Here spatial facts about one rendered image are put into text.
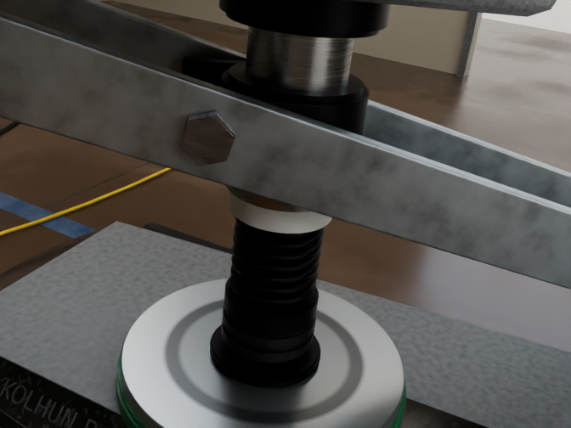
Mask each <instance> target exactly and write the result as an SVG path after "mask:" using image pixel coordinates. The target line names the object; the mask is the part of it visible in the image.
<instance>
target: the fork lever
mask: <svg viewBox="0 0 571 428"><path fill-rule="evenodd" d="M184 57H198V58H209V59H232V60H244V61H246V54H243V53H240V52H237V51H234V50H232V49H230V48H226V47H223V46H221V45H218V44H216V43H213V42H209V41H207V40H204V39H202V38H199V37H195V36H193V35H190V34H188V33H185V32H183V31H179V30H176V29H174V28H172V27H169V26H166V25H163V24H160V23H157V22H155V21H153V20H148V19H146V18H144V17H141V16H138V15H136V14H132V13H130V12H127V11H125V10H122V9H120V8H116V7H113V6H111V5H109V4H106V3H102V2H100V1H97V0H0V117H2V118H5V119H8V120H11V121H16V122H18V123H22V124H25V125H27V126H31V127H35V128H39V129H42V130H44V131H48V132H52V133H55V134H59V135H61V136H64V137H68V138H72V139H75V140H78V141H81V142H84V143H87V144H91V145H95V146H98V147H100V148H104V149H108V150H112V151H115V152H117V153H120V154H124V155H128V156H132V157H134V158H137V159H140V160H143V161H148V162H151V163H154V164H157V165H160V166H164V167H168V168H171V169H173V170H177V171H180V172H185V173H188V174H190V175H193V176H197V177H201V178H205V179H207V180H210V181H213V182H216V183H221V184H224V185H227V186H230V187H233V188H236V189H241V190H244V191H246V192H250V193H253V194H257V195H261V196H263V197H266V198H270V199H272V200H278V201H280V202H283V203H286V204H289V205H292V206H297V207H300V208H303V209H306V210H309V211H314V212H317V213H319V214H323V215H326V216H328V217H334V218H336V219H339V220H343V221H345V222H350V223H353V224H356V225H359V226H362V227H365V228H370V229H373V230H375V231H379V232H382V233H385V234H390V235H392V236H396V237H399V238H401V239H407V240H409V241H412V242H416V243H418V244H421V245H426V246H429V247H432V248H435V249H438V250H441V251H446V252H449V253H452V254H455V255H457V256H463V257H465V258H468V259H472V260H474V261H477V262H482V263H485V264H489V265H491V266H494V267H498V268H502V269H505V270H508V271H511V272H514V273H519V274H522V275H525V276H528V277H530V278H534V279H538V280H541V281H545V282H547V283H550V284H555V285H558V286H562V287H564V288H567V289H571V173H570V172H566V171H564V170H561V169H559V168H556V167H554V166H550V165H547V164H545V163H542V162H540V161H537V160H533V159H531V158H528V157H526V156H523V155H520V154H517V153H514V152H512V151H510V150H507V149H503V148H501V147H498V146H495V145H493V144H489V143H486V142H484V141H482V140H479V139H476V138H473V137H470V136H467V135H466V134H463V133H460V132H457V131H454V130H451V129H449V128H447V127H442V126H440V125H438V124H435V123H432V122H430V121H426V120H423V119H421V118H419V117H416V116H413V115H410V114H407V113H404V112H403V111H400V110H396V109H394V108H391V107H388V106H386V105H384V104H379V103H377V102H375V101H372V100H369V99H368V104H367V109H366V114H365V124H364V129H363V134H362V136H360V135H358V134H356V133H353V132H349V131H346V130H343V129H341V128H338V127H334V126H332V125H329V124H326V123H324V122H321V121H316V120H315V119H312V118H309V117H306V116H304V115H299V114H297V113H294V112H291V111H289V110H285V109H282V108H280V107H277V106H274V105H271V104H268V103H265V102H263V101H260V100H257V99H253V98H250V97H247V96H246V95H243V94H240V93H236V92H233V91H230V90H228V89H225V88H222V87H219V86H216V85H213V84H211V83H208V82H204V81H201V80H199V79H196V78H194V77H191V76H186V75H184V74H182V60H183V58H184Z"/></svg>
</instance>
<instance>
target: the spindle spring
mask: <svg viewBox="0 0 571 428"><path fill-rule="evenodd" d="M235 220H236V221H235V226H234V230H235V233H234V237H233V240H234V245H233V248H232V251H233V255H232V258H231V260H232V266H231V270H230V273H231V276H230V285H231V288H232V290H233V291H234V292H235V294H236V295H238V296H239V297H241V298H242V299H244V300H246V301H249V302H252V303H255V304H258V305H263V306H269V307H282V306H289V305H293V304H297V303H298V302H301V301H304V300H306V299H307V298H309V297H310V296H311V295H312V294H313V293H314V290H315V287H316V279H317V278H318V272H319V271H318V267H319V258H320V255H321V246H322V241H323V237H322V236H323V235H324V232H325V227H323V228H320V229H318V230H315V231H312V232H308V233H301V234H283V233H275V232H269V231H265V230H262V229H259V228H254V227H252V226H250V225H248V224H246V223H244V222H242V221H241V220H239V219H238V218H237V217H236V218H235ZM259 236H261V237H259ZM262 237H264V238H262ZM265 238H267V239H265ZM274 239H291V240H274ZM256 247H257V248H256ZM258 248H259V249H258ZM260 249H262V250H260ZM264 250H265V251H264ZM274 251H289V252H274ZM255 258H256V259H255ZM260 260H261V261H260ZM264 261H265V262H264ZM273 262H286V263H273ZM260 272H261V273H260ZM269 273H271V274H269ZM261 283H262V284H261ZM272 284H274V285H272ZM277 284H282V285H277Z"/></svg>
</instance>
